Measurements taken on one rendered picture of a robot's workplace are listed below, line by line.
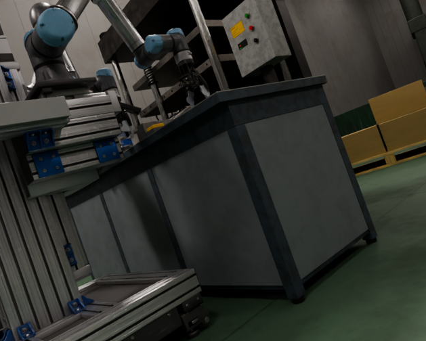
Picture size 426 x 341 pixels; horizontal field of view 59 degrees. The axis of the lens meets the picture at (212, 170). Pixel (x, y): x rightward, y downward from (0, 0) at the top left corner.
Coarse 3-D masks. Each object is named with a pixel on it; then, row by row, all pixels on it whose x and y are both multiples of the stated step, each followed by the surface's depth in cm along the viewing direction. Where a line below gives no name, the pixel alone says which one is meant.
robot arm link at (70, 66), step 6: (36, 6) 173; (42, 6) 174; (48, 6) 177; (30, 12) 173; (36, 12) 171; (42, 12) 172; (30, 18) 173; (36, 18) 171; (36, 24) 171; (66, 54) 173; (66, 60) 172; (66, 66) 171; (72, 66) 173; (72, 72) 171
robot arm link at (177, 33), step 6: (174, 30) 164; (180, 30) 165; (174, 36) 163; (180, 36) 164; (180, 42) 164; (186, 42) 167; (174, 48) 163; (180, 48) 164; (186, 48) 165; (174, 54) 166
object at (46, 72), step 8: (40, 64) 138; (48, 64) 139; (56, 64) 140; (64, 64) 144; (40, 72) 138; (48, 72) 138; (56, 72) 138; (64, 72) 140; (40, 80) 138; (48, 80) 137
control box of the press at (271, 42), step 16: (256, 0) 221; (240, 16) 232; (256, 16) 223; (272, 16) 228; (240, 32) 235; (256, 32) 226; (272, 32) 224; (240, 48) 238; (256, 48) 229; (272, 48) 220; (288, 48) 230; (240, 64) 241; (256, 64) 232; (272, 64) 236; (272, 80) 233
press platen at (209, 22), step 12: (216, 24) 257; (192, 36) 263; (216, 36) 274; (192, 48) 281; (204, 48) 290; (216, 48) 300; (228, 48) 310; (168, 60) 289; (204, 60) 319; (156, 72) 307; (168, 72) 317; (144, 84) 325; (168, 84) 350
